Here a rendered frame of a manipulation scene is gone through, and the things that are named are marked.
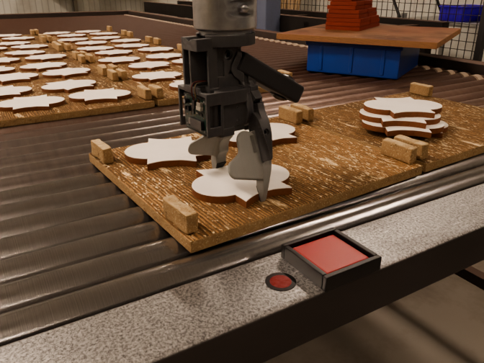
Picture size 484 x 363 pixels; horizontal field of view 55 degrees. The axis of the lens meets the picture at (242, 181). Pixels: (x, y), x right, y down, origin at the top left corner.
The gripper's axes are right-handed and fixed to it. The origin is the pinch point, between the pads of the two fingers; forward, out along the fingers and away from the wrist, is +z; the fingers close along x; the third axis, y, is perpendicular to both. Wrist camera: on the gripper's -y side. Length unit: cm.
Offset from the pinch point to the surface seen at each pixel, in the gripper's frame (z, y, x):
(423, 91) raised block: 0, -68, -20
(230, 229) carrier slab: 0.6, 8.1, 9.4
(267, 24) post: -2, -132, -167
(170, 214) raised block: -0.7, 13.2, 4.4
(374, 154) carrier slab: 1.0, -25.1, 1.8
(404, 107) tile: -3.3, -39.8, -4.3
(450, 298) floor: 96, -125, -32
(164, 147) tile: -0.6, 3.1, -18.0
